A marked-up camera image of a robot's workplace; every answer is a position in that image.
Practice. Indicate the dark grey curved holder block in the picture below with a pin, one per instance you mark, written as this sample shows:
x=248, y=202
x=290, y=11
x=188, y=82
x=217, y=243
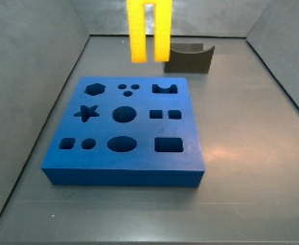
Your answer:
x=188, y=58

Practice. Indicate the yellow double-prong peg object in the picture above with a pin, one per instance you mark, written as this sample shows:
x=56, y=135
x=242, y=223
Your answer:
x=136, y=22

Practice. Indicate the blue shape-sorter block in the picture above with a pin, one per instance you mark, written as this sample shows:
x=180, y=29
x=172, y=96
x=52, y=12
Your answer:
x=127, y=134

